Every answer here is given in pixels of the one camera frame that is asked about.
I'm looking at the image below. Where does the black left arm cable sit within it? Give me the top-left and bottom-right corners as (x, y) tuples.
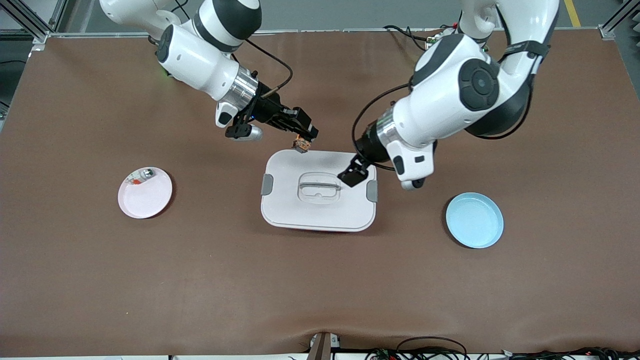
(351, 82), (416, 172)

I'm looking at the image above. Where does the brown table mat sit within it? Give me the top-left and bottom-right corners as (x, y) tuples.
(0, 29), (640, 358)

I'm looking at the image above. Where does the grey box lid handle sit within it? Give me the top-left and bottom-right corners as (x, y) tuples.
(298, 182), (342, 194)

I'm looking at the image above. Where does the light blue round plate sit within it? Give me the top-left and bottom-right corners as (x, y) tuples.
(445, 192), (505, 249)

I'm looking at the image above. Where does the pink round plate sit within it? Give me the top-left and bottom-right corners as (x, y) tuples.
(117, 166), (174, 220)

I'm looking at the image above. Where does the white lidded storage box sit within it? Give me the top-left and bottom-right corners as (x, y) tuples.
(260, 149), (379, 233)

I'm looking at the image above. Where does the black cable at arm base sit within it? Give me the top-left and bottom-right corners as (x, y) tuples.
(382, 24), (441, 54)

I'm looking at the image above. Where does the white circuit breaker switch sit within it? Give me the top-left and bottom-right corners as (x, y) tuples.
(126, 168), (157, 186)

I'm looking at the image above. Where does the table edge mounting bracket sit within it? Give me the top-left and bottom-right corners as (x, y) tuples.
(306, 332), (342, 360)

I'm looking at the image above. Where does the black cable bundle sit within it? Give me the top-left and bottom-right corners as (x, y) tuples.
(365, 336), (640, 360)

